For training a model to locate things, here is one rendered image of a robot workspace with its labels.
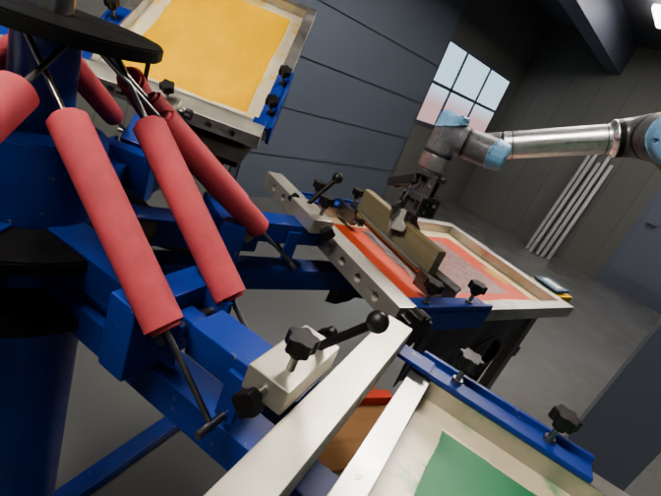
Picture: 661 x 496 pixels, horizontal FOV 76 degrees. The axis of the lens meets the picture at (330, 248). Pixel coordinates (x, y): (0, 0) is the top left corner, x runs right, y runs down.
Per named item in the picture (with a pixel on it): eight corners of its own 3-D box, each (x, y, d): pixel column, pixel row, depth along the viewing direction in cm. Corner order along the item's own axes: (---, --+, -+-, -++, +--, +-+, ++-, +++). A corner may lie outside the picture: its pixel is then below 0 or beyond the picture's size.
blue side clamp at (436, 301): (466, 315, 113) (479, 294, 110) (480, 328, 109) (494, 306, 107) (385, 319, 95) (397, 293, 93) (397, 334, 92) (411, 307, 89)
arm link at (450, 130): (474, 120, 101) (441, 106, 102) (453, 162, 105) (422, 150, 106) (474, 119, 108) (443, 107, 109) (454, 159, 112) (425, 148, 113)
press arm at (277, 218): (306, 234, 109) (312, 217, 107) (317, 246, 104) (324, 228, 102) (244, 228, 98) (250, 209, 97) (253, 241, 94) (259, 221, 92)
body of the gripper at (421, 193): (412, 217, 109) (433, 175, 105) (393, 204, 116) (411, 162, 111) (432, 220, 114) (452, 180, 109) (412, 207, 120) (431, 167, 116)
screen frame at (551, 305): (448, 230, 180) (451, 222, 178) (568, 316, 138) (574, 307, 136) (287, 207, 134) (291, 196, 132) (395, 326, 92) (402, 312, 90)
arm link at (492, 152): (510, 142, 110) (471, 126, 112) (514, 145, 100) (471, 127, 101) (496, 170, 113) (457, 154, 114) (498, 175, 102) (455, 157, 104)
